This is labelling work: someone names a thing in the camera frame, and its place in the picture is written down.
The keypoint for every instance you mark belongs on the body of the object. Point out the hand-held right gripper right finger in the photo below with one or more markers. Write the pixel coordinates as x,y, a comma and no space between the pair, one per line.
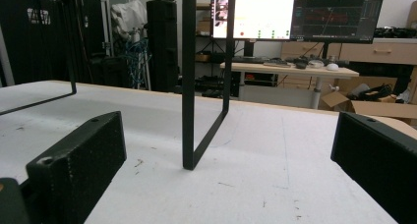
377,158

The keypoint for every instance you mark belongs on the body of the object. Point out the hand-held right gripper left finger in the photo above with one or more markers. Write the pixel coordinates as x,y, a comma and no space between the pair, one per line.
75,165

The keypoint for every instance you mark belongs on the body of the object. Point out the open cardboard box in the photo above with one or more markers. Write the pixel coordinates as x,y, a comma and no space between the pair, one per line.
370,102

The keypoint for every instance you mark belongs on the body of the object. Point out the white computer mouse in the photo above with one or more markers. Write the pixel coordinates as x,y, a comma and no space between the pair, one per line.
332,67

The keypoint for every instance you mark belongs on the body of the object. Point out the wooden drawer cabinet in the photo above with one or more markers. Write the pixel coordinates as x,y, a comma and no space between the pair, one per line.
380,52

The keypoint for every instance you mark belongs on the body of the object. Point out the light wooden desk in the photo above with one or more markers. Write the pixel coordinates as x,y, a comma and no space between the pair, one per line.
295,70

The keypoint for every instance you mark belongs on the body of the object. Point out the black curtain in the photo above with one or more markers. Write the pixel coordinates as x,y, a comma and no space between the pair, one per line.
39,37

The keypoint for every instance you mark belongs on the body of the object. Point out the black metal shelf rack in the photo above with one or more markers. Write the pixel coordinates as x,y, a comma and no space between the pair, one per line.
189,86

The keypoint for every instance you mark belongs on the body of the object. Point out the dark computer monitor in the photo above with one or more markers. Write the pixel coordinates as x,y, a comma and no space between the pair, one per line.
337,17

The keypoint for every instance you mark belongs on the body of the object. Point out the tall black case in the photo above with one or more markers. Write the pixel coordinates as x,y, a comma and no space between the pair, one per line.
162,44

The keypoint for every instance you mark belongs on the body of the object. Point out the white plastic bag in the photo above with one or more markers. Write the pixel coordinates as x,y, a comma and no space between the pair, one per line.
128,16

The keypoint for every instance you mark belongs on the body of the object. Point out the bright white computer monitor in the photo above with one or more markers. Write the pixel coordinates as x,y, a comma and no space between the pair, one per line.
262,14

